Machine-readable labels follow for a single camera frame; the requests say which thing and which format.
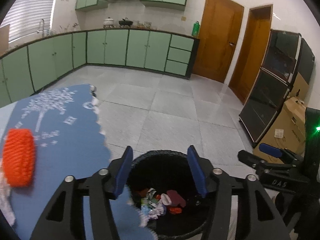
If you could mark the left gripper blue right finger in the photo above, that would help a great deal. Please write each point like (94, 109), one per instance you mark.
(196, 171)

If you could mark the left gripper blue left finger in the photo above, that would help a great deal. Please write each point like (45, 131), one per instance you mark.
(121, 168)

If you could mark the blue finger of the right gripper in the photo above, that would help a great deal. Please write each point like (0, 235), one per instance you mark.
(270, 150)
(251, 160)

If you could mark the orange foam fruit net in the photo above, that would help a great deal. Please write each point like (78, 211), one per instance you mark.
(19, 157)

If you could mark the white tissue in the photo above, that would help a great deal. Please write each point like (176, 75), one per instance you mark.
(5, 193)

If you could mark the dark red scouring pad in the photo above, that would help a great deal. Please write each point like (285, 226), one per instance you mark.
(176, 199)

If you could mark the green white snack packet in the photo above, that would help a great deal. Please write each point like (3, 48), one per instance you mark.
(151, 199)

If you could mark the black lined trash bin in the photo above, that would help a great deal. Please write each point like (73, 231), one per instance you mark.
(168, 172)

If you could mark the green lower kitchen cabinets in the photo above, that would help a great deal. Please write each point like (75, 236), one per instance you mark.
(27, 69)

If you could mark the cardboard box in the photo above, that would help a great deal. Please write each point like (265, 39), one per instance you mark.
(288, 130)

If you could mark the blue tree-print tablecloth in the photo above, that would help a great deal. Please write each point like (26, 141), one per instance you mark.
(70, 196)

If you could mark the black glass cabinet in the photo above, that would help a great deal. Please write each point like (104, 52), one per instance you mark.
(285, 72)

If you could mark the brown wooden door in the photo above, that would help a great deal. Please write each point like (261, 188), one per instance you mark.
(252, 51)
(219, 33)

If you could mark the green thermos bottle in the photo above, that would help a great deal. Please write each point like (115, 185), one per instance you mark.
(195, 30)

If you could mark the black wok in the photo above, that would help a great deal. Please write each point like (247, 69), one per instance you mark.
(125, 23)

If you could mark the white cooking pot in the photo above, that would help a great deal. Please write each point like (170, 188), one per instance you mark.
(108, 23)

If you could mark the chrome sink faucet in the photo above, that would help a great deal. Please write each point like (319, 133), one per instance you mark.
(42, 28)

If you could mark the white window blinds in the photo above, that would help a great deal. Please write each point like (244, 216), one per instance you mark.
(24, 17)

